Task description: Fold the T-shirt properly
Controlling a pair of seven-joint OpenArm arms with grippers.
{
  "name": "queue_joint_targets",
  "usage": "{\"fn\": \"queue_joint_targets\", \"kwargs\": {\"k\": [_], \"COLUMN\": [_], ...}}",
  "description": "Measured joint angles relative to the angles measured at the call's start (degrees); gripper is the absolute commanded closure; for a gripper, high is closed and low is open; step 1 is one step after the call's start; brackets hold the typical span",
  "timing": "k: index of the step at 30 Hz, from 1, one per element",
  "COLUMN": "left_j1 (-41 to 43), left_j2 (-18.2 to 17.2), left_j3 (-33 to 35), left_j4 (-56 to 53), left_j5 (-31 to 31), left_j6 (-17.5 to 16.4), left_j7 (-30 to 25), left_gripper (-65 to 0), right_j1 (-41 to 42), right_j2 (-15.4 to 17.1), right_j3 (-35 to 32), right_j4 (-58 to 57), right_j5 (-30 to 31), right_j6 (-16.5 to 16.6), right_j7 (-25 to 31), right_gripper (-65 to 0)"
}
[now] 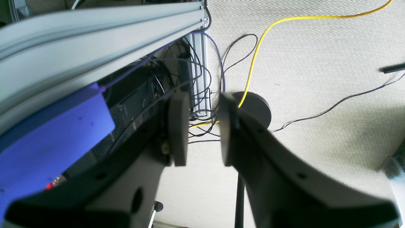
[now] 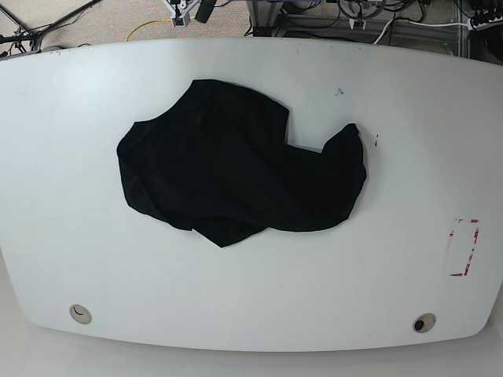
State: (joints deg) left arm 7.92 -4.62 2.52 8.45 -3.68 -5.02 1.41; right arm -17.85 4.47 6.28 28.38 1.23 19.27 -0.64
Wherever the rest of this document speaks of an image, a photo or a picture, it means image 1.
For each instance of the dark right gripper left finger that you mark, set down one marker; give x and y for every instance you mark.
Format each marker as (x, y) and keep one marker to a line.
(119, 192)

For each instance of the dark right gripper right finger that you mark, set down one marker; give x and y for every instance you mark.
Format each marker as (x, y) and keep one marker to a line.
(286, 192)

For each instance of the blue panel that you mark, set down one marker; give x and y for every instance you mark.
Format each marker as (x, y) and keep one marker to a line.
(41, 147)

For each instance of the black computer case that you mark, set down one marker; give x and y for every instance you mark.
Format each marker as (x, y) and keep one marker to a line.
(131, 102)

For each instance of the black round stand base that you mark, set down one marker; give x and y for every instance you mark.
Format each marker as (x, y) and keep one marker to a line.
(258, 108)

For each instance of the aluminium frame rail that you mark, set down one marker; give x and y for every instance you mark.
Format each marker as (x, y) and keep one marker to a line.
(48, 57)

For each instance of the aluminium frame post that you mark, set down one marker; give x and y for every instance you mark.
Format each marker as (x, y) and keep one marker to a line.
(199, 49)

